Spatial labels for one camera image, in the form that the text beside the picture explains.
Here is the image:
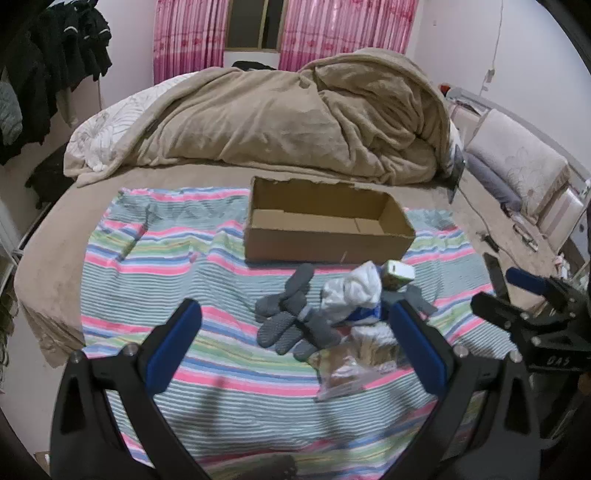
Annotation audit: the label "beige floral pillow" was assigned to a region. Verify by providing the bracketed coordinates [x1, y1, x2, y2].
[465, 108, 571, 219]

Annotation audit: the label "white floral quilt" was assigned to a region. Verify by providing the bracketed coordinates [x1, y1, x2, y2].
[65, 74, 191, 174]

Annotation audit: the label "grey pillow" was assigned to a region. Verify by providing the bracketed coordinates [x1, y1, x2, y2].
[465, 151, 523, 209]

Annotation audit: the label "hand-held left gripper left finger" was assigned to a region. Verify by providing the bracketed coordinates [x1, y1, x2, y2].
[50, 298, 211, 480]

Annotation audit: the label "clear plastic snack bag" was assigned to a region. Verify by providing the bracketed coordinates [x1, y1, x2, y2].
[306, 323, 413, 403]

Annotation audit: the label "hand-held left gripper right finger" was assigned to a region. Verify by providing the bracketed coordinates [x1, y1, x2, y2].
[381, 299, 542, 480]

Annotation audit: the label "brown cardboard box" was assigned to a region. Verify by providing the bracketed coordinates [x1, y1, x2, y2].
[244, 176, 416, 265]

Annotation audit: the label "dark bag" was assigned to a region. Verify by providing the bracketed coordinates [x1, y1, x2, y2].
[25, 142, 77, 209]

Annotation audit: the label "window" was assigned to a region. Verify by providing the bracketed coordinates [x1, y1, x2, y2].
[223, 0, 288, 52]

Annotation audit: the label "grey bed headboard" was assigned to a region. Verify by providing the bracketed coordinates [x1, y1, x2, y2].
[444, 85, 591, 199]

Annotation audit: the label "striped pastel blanket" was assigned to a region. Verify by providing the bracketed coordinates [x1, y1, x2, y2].
[81, 186, 523, 480]

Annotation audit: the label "dark tablet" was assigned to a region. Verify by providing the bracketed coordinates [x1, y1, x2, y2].
[450, 143, 467, 204]

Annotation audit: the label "black cable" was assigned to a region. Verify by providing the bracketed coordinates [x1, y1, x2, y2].
[456, 184, 500, 253]

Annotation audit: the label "small green carton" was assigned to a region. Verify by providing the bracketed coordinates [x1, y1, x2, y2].
[381, 259, 415, 292]

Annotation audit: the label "hanging dark clothes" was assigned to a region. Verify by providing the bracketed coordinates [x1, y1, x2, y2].
[0, 0, 113, 167]

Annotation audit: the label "white wall cable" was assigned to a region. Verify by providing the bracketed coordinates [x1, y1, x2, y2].
[479, 0, 507, 94]

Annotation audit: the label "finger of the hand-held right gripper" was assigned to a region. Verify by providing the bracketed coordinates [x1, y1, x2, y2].
[505, 268, 576, 301]
[470, 252, 555, 340]

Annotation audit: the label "white cloth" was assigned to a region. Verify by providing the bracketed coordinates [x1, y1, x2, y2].
[320, 261, 384, 325]

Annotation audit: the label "beige plush blanket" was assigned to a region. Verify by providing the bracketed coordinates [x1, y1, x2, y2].
[63, 48, 452, 186]

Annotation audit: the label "pink curtain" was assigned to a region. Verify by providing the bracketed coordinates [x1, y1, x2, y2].
[153, 0, 230, 86]
[278, 0, 420, 73]

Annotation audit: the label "bed with beige sheet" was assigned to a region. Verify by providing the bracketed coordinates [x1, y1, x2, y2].
[13, 73, 570, 464]

